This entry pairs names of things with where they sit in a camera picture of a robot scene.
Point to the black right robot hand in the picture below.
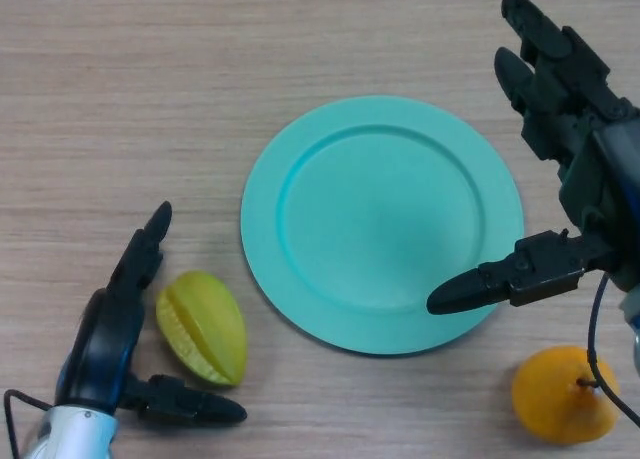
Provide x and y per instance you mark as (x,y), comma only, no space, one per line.
(585,144)

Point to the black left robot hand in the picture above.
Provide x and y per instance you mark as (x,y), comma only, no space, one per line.
(102,344)

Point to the yellow starfruit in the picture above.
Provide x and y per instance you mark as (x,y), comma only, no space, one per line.
(205,329)

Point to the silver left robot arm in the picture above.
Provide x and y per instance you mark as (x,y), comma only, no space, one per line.
(70,434)

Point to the green round plate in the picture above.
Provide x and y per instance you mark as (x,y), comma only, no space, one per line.
(382,224)

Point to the orange pear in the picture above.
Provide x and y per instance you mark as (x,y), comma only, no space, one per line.
(555,404)

